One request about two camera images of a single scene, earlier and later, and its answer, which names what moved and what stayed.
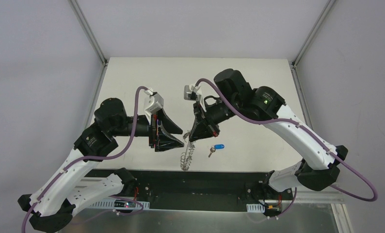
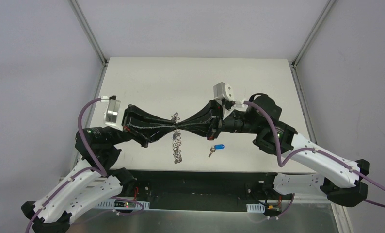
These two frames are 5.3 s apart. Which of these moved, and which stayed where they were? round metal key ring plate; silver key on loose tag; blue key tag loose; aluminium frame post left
Moved: round metal key ring plate
Stayed: silver key on loose tag; aluminium frame post left; blue key tag loose
